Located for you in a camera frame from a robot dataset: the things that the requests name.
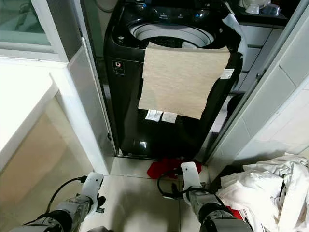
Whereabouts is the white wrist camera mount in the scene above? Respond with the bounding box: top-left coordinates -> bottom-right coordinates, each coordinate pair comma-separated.
81,172 -> 104,199
181,161 -> 202,190

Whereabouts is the black flat platform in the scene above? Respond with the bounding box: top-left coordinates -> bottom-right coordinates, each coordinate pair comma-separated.
210,162 -> 247,177

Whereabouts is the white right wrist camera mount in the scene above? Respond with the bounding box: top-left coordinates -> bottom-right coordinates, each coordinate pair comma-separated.
181,161 -> 202,190

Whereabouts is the grey door frame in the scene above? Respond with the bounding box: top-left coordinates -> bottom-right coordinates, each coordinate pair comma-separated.
203,0 -> 309,162

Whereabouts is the small red garment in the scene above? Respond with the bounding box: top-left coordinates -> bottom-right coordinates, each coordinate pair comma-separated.
225,207 -> 242,221

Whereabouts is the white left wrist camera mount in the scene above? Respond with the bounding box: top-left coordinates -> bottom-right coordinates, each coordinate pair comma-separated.
81,172 -> 104,199

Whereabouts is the glass window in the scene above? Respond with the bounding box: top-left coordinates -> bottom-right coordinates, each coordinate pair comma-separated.
0,0 -> 53,46

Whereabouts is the white round plastic object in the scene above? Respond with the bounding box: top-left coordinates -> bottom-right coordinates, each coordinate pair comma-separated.
239,0 -> 281,16

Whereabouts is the black top-load washing machine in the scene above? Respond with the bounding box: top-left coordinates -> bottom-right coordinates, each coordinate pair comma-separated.
104,0 -> 244,158

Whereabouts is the red cloth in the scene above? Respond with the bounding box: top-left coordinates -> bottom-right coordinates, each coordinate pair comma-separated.
147,157 -> 196,179

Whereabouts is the beige cloth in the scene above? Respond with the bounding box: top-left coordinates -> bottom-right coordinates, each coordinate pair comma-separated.
138,42 -> 231,120

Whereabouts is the white paper label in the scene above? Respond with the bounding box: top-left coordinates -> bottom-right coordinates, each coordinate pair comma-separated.
161,112 -> 178,124
145,109 -> 163,121
220,69 -> 236,79

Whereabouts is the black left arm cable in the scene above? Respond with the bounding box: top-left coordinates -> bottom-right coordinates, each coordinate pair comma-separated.
51,176 -> 87,213

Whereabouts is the grey cabinet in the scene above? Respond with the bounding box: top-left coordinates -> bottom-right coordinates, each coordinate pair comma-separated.
234,22 -> 288,95

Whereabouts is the white grey strap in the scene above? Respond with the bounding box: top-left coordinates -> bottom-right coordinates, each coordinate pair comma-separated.
222,13 -> 248,56

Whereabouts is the beige cabinet panel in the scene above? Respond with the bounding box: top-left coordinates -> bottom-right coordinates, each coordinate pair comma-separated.
0,109 -> 78,232

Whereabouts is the white clothes pile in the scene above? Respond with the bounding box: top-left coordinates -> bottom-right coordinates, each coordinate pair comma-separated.
216,152 -> 309,232

